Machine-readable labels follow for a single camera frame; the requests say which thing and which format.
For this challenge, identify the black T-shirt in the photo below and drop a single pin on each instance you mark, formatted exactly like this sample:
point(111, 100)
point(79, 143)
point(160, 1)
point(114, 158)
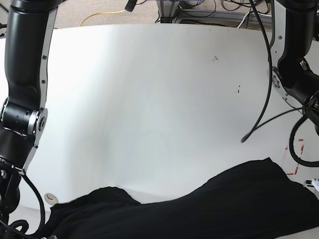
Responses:
point(254, 200)

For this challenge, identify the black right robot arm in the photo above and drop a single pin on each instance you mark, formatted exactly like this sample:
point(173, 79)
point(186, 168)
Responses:
point(23, 115)

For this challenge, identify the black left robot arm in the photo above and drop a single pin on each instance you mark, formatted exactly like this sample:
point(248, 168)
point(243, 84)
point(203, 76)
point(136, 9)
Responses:
point(293, 26)

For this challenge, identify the aluminium frame stand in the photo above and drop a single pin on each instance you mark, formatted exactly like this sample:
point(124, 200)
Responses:
point(167, 10)

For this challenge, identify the left table cable grommet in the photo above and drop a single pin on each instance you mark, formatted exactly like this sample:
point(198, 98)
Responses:
point(51, 199)

